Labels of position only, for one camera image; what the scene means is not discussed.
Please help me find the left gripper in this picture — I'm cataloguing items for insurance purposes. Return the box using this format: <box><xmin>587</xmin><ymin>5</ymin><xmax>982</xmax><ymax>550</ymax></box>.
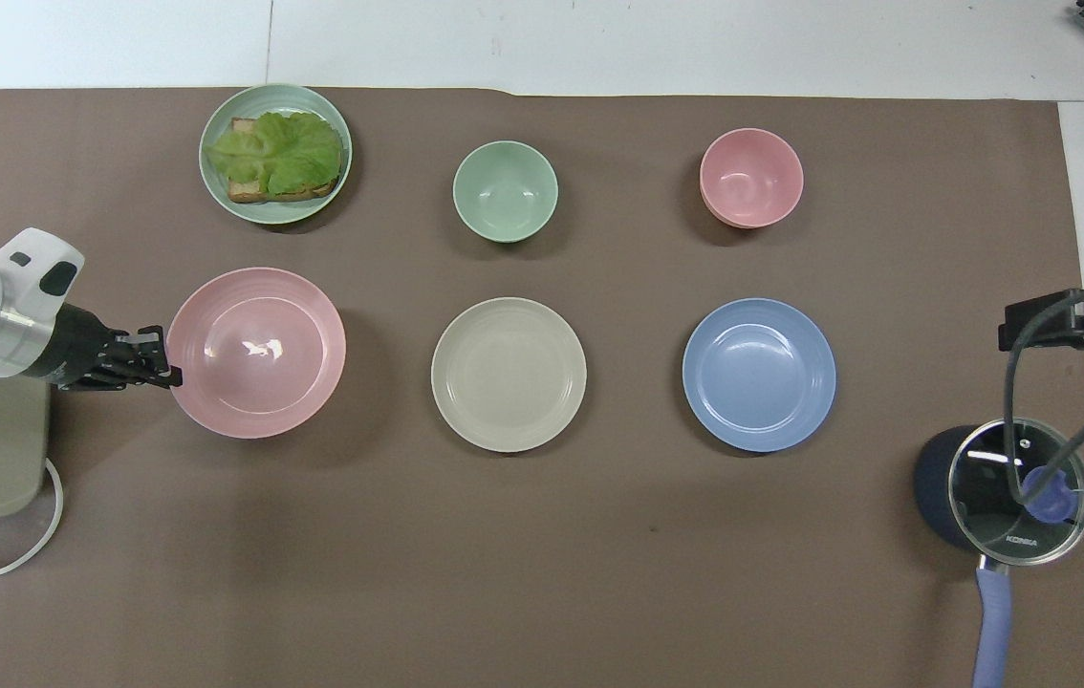
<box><xmin>46</xmin><ymin>303</ymin><xmax>184</xmax><ymax>391</ymax></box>

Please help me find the pink plate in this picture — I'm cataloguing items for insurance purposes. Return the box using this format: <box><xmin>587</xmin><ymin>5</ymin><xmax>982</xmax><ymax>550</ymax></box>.
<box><xmin>166</xmin><ymin>267</ymin><xmax>347</xmax><ymax>441</ymax></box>

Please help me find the green plate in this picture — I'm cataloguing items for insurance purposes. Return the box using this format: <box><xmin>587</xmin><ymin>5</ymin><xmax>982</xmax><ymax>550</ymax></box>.
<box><xmin>199</xmin><ymin>83</ymin><xmax>353</xmax><ymax>226</ymax></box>

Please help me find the toast slice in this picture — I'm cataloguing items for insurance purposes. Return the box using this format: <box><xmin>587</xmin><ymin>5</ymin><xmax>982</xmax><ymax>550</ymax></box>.
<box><xmin>227</xmin><ymin>117</ymin><xmax>344</xmax><ymax>204</ymax></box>

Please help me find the glass lid with blue knob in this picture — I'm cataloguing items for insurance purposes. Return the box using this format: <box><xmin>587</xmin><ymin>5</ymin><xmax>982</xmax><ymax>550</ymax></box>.
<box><xmin>947</xmin><ymin>418</ymin><xmax>1084</xmax><ymax>567</ymax></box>

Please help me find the green lettuce leaf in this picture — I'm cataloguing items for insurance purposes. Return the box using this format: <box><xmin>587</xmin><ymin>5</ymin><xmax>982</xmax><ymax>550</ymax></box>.
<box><xmin>206</xmin><ymin>111</ymin><xmax>344</xmax><ymax>197</ymax></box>

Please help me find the dark blue saucepan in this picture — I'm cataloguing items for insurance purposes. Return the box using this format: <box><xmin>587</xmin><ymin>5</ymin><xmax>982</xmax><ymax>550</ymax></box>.
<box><xmin>913</xmin><ymin>420</ymin><xmax>1084</xmax><ymax>688</ymax></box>

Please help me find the beige plate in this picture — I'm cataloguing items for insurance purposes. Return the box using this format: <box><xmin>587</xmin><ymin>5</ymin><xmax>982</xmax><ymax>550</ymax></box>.
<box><xmin>431</xmin><ymin>297</ymin><xmax>588</xmax><ymax>454</ymax></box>

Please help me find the blue plate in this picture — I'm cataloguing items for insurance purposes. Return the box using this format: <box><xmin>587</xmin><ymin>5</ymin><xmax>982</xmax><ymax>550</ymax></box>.
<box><xmin>682</xmin><ymin>298</ymin><xmax>837</xmax><ymax>454</ymax></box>

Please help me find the green bowl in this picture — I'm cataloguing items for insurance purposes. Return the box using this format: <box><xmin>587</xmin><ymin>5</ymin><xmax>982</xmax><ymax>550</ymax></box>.
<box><xmin>452</xmin><ymin>140</ymin><xmax>559</xmax><ymax>244</ymax></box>

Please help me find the pink bowl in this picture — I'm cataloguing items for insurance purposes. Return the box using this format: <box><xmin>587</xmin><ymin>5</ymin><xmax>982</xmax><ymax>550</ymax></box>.
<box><xmin>700</xmin><ymin>128</ymin><xmax>804</xmax><ymax>229</ymax></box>

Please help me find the black cable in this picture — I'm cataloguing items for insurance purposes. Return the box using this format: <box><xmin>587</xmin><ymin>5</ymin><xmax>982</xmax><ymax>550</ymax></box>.
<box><xmin>1001</xmin><ymin>283</ymin><xmax>1084</xmax><ymax>507</ymax></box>

